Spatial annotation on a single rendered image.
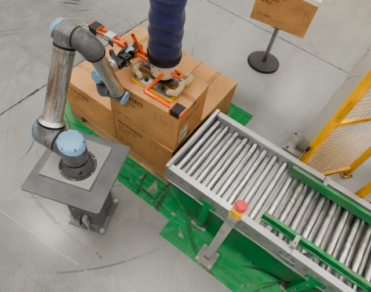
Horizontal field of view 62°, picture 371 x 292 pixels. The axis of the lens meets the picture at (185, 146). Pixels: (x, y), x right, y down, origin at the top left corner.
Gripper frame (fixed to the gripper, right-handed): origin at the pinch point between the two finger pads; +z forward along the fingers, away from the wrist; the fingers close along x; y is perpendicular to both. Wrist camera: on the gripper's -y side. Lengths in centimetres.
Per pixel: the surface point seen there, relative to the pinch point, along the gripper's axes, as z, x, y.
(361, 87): 39, 28, 139
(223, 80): 72, -53, 45
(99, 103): -21, -54, -19
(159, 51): -9.1, 20.6, 30.4
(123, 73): -12.5, -12.7, 2.5
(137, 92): -19.8, -12.8, 21.7
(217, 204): -36, -49, 107
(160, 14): -9, 45, 30
